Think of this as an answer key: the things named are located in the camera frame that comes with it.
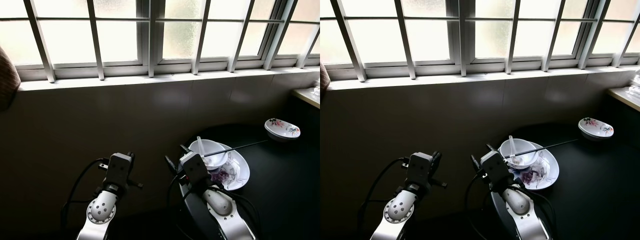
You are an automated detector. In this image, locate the round black table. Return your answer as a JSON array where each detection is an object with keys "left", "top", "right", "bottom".
[
  {"left": 177, "top": 122, "right": 321, "bottom": 240},
  {"left": 487, "top": 122, "right": 640, "bottom": 240}
]

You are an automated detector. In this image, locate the beige side counter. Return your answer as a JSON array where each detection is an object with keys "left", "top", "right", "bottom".
[
  {"left": 607, "top": 86, "right": 640, "bottom": 113},
  {"left": 291, "top": 87, "right": 321, "bottom": 110}
]

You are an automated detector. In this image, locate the white floral plate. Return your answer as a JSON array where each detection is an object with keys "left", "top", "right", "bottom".
[
  {"left": 515, "top": 142, "right": 560, "bottom": 191},
  {"left": 207, "top": 144, "right": 251, "bottom": 192}
]

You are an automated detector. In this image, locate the black chopstick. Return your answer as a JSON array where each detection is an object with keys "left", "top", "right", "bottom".
[
  {"left": 505, "top": 138, "right": 581, "bottom": 160},
  {"left": 212, "top": 139, "right": 269, "bottom": 154}
]

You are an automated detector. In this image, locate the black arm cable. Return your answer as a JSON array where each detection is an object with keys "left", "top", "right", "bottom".
[
  {"left": 465, "top": 154, "right": 490, "bottom": 240},
  {"left": 61, "top": 157, "right": 109, "bottom": 236},
  {"left": 164, "top": 154, "right": 187, "bottom": 240},
  {"left": 357, "top": 156, "right": 409, "bottom": 236}
]

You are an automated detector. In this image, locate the white ceramic bowl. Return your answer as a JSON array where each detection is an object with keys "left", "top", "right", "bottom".
[
  {"left": 188, "top": 139, "right": 229, "bottom": 171},
  {"left": 499, "top": 138, "right": 540, "bottom": 169}
]

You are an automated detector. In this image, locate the white ceramic spoon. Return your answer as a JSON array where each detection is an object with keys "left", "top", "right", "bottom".
[
  {"left": 196, "top": 136, "right": 213, "bottom": 166},
  {"left": 508, "top": 135, "right": 523, "bottom": 163}
]

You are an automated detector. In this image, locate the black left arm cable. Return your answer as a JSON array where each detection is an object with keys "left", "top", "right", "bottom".
[
  {"left": 61, "top": 157, "right": 109, "bottom": 236},
  {"left": 357, "top": 156, "right": 409, "bottom": 236}
]

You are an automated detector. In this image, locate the small floral ceramic bowl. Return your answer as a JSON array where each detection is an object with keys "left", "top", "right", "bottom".
[
  {"left": 578, "top": 117, "right": 615, "bottom": 141},
  {"left": 264, "top": 118, "right": 302, "bottom": 142}
]

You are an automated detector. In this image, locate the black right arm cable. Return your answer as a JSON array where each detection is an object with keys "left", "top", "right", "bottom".
[
  {"left": 465, "top": 154, "right": 490, "bottom": 240},
  {"left": 164, "top": 154, "right": 187, "bottom": 240}
]

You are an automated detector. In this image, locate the brown striped hanging cloth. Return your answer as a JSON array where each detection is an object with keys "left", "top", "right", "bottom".
[
  {"left": 0, "top": 46, "right": 22, "bottom": 112},
  {"left": 320, "top": 65, "right": 331, "bottom": 99}
]

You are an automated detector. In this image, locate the white barred window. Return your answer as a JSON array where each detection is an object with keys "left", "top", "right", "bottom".
[
  {"left": 0, "top": 0, "right": 321, "bottom": 83},
  {"left": 320, "top": 0, "right": 640, "bottom": 83}
]

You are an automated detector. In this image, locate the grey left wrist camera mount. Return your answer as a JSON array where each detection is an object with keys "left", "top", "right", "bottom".
[
  {"left": 406, "top": 152, "right": 436, "bottom": 188},
  {"left": 106, "top": 153, "right": 134, "bottom": 188}
]

